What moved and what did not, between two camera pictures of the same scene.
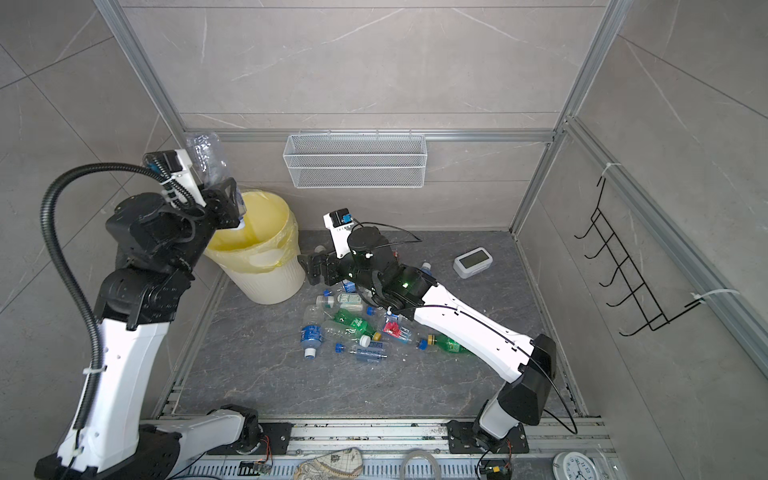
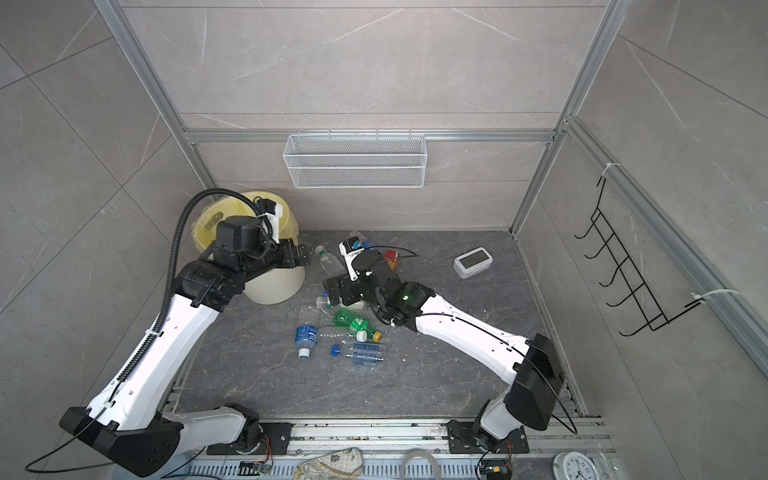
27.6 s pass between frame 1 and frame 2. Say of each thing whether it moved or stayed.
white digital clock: stayed
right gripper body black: moved
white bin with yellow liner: stayed
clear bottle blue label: moved
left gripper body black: moved
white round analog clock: stayed
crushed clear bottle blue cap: stayed
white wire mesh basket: stayed
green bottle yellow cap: stayed
